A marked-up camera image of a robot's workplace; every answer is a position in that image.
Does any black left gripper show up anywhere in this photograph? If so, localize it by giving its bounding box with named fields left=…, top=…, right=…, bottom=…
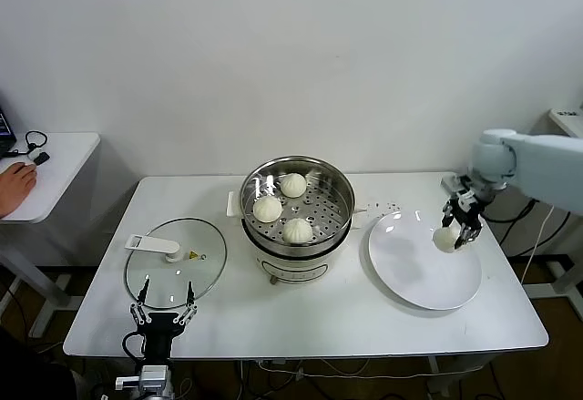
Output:
left=129, top=273, right=199, bottom=358

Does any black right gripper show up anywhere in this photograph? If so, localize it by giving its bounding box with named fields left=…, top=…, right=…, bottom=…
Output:
left=440, top=194, right=485, bottom=251

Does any white steamed baozi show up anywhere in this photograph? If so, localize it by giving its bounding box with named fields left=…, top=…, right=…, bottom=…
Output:
left=280, top=172, right=307, bottom=199
left=432, top=226, right=461, bottom=254
left=282, top=217, right=314, bottom=245
left=253, top=195, right=284, bottom=223

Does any stainless steel steamer basket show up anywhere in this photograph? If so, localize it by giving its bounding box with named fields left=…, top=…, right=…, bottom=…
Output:
left=240, top=156, right=357, bottom=258

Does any person's bare hand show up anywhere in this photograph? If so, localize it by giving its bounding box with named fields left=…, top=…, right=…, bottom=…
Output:
left=0, top=162, right=37, bottom=220

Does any white round plate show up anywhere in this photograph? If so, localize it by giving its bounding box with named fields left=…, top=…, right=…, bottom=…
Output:
left=367, top=211, right=484, bottom=312

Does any white electric cooker pot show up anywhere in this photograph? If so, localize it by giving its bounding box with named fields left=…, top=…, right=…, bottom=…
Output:
left=226, top=188, right=368, bottom=288

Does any white side table rounded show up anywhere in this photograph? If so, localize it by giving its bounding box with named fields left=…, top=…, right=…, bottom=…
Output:
left=0, top=132, right=104, bottom=311

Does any black laptop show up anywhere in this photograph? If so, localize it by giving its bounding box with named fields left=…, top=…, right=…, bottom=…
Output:
left=0, top=98, right=20, bottom=158

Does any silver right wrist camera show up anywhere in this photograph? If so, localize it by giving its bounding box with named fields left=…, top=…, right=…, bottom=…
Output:
left=440, top=175, right=464, bottom=197

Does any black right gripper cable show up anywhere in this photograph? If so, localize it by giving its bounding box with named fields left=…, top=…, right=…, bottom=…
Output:
left=480, top=199, right=537, bottom=224

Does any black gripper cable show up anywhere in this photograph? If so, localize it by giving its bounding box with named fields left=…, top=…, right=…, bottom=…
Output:
left=122, top=332, right=146, bottom=360
left=480, top=199, right=537, bottom=224

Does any black power cable with adapter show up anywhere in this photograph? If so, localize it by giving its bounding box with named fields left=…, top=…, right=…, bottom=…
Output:
left=499, top=208, right=573, bottom=247

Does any glass lid white handle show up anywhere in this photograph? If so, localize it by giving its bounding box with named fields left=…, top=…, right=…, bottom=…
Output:
left=125, top=216, right=229, bottom=309

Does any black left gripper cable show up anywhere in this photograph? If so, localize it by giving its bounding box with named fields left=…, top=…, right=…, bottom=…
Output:
left=122, top=332, right=146, bottom=360

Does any white hanging cable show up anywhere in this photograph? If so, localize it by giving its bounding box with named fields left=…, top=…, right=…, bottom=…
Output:
left=521, top=203, right=557, bottom=285

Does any white cable under table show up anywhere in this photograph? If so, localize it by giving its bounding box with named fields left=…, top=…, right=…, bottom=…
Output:
left=254, top=357, right=438, bottom=380

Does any black looped thin cable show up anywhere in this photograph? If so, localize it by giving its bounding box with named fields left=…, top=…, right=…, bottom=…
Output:
left=11, top=130, right=50, bottom=158

